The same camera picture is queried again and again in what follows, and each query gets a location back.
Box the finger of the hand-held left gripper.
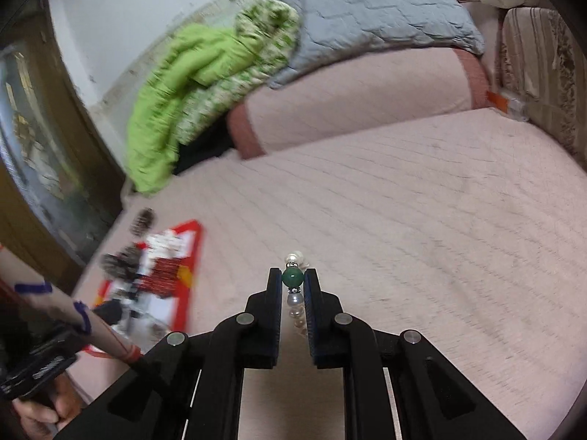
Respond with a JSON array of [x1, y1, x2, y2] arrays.
[[94, 300, 127, 331]]

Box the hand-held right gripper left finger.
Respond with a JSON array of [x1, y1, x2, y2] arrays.
[[55, 267, 282, 440]]

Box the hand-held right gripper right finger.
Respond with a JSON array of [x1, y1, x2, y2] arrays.
[[303, 267, 528, 440]]

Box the green and pearl bead bracelet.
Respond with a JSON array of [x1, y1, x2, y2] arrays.
[[282, 250, 309, 337]]

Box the red polka dot scrunchie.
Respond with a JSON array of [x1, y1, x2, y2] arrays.
[[138, 257, 184, 298]]

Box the red and white box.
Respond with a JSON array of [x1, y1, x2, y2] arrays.
[[89, 220, 205, 358]]

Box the person's left hand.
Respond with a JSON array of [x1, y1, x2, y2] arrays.
[[11, 376, 88, 438]]

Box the dark patterned scrunchie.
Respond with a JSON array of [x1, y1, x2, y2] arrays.
[[100, 245, 145, 282], [131, 208, 157, 237]]

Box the white dotted scrunchie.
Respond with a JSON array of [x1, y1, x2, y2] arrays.
[[146, 234, 182, 257]]

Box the pink quilted bed cover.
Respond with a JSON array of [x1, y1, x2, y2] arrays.
[[69, 107, 587, 440]]

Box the wooden door with glass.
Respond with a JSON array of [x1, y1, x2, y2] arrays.
[[0, 0, 124, 294]]

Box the folded pink quilt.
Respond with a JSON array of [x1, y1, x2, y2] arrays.
[[227, 46, 491, 161]]

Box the green quilt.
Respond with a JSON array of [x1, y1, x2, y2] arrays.
[[126, 0, 301, 195]]

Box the clear plastic bottle orange label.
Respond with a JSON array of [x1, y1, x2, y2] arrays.
[[486, 89, 530, 122]]

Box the grey quilted pillow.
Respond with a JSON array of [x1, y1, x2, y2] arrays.
[[268, 0, 487, 90]]

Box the striped patterned cushion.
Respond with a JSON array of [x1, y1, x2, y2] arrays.
[[497, 7, 587, 170]]

